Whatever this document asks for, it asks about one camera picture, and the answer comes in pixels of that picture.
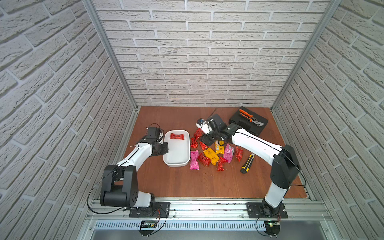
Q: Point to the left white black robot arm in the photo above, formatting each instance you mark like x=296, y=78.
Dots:
x=120, y=187

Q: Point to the yellow black utility knife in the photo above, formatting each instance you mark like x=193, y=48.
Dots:
x=246, y=167

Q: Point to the aluminium corner profile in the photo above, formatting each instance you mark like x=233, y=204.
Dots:
x=97, y=22
x=321, y=25

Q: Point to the right controller board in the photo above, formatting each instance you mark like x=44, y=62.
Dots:
x=272, y=228

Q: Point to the left controller board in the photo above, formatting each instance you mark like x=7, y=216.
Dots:
x=148, y=227

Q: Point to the orange handled pliers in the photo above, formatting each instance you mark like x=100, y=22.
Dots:
x=250, y=117

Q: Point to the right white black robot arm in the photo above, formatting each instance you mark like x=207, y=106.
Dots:
x=284, y=162

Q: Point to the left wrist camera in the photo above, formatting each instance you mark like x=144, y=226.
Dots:
x=154, y=133

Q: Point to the aluminium corner profile left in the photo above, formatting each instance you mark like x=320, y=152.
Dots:
x=97, y=22

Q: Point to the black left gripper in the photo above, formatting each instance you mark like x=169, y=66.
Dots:
x=163, y=148

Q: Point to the aluminium corner profile right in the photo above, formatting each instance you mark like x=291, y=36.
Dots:
x=321, y=25

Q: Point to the black plastic tool case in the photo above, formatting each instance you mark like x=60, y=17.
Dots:
x=245, y=124

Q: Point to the pink tea bag with barcode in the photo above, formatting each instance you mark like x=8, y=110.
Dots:
x=228, y=153

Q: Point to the white plastic storage box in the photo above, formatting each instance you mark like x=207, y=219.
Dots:
x=179, y=150

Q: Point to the aluminium front rail frame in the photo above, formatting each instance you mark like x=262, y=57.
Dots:
x=209, y=214

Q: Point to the small red tea bag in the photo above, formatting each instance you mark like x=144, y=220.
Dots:
x=204, y=160

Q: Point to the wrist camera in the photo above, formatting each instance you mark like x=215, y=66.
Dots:
x=214, y=124
x=154, y=133

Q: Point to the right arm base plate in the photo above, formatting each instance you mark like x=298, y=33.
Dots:
x=263, y=210

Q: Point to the controller board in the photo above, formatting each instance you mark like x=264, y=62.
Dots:
x=272, y=228
x=148, y=227

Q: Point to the small yellow tea bag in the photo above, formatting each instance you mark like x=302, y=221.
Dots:
x=211, y=154

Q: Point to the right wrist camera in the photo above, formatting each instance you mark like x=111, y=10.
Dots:
x=214, y=124

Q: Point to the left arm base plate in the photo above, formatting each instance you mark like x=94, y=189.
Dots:
x=159, y=209

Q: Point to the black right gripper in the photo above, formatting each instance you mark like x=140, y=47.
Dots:
x=206, y=139

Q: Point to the large yellow tea bag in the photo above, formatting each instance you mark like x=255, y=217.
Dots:
x=219, y=147

